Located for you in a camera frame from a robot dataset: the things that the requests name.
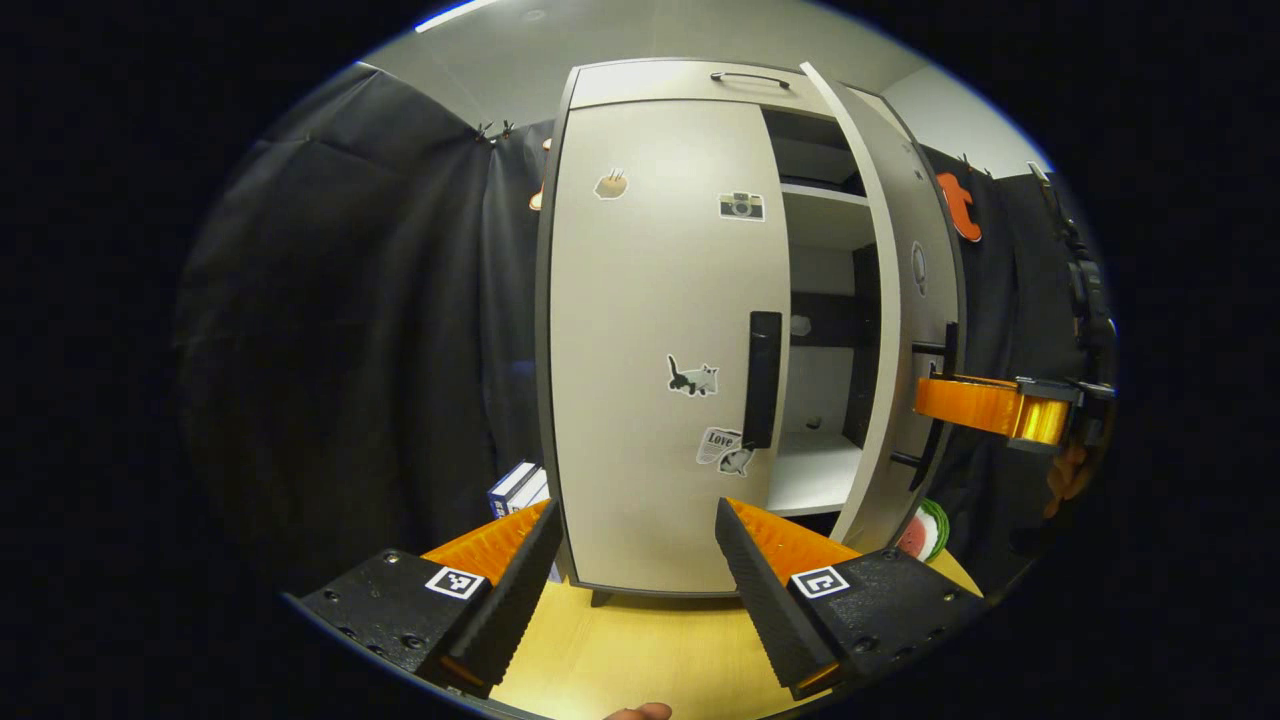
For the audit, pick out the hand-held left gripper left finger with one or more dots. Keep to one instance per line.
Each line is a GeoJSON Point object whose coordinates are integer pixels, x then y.
{"type": "Point", "coordinates": [520, 590]}

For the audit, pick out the blue white box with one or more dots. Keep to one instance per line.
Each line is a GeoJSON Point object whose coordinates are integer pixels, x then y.
{"type": "Point", "coordinates": [515, 485]}

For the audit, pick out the black backdrop cloth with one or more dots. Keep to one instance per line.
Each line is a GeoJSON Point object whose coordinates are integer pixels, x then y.
{"type": "Point", "coordinates": [330, 330]}

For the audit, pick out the watermelon slice toy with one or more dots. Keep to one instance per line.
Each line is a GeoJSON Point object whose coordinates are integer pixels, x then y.
{"type": "Point", "coordinates": [925, 530]}

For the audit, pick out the white double-door shoe cabinet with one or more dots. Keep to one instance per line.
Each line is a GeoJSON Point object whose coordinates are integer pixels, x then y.
{"type": "Point", "coordinates": [815, 270]}

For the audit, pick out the white shoe cabinet door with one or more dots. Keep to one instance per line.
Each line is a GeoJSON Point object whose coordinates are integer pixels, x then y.
{"type": "Point", "coordinates": [900, 200]}
{"type": "Point", "coordinates": [650, 300]}

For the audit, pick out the white cabinet drawer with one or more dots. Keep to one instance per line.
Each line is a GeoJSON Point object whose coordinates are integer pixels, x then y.
{"type": "Point", "coordinates": [640, 85]}

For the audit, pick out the white cabinet shelf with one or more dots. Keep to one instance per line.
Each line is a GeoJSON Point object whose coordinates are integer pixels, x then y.
{"type": "Point", "coordinates": [825, 193]}

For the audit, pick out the ceiling light strip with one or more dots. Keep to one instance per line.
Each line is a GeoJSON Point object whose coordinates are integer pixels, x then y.
{"type": "Point", "coordinates": [455, 12]}

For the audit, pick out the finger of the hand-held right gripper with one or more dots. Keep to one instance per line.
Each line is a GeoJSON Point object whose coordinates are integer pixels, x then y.
{"type": "Point", "coordinates": [970, 405]}

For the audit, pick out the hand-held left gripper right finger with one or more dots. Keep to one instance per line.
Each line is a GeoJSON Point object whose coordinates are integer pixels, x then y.
{"type": "Point", "coordinates": [765, 600]}

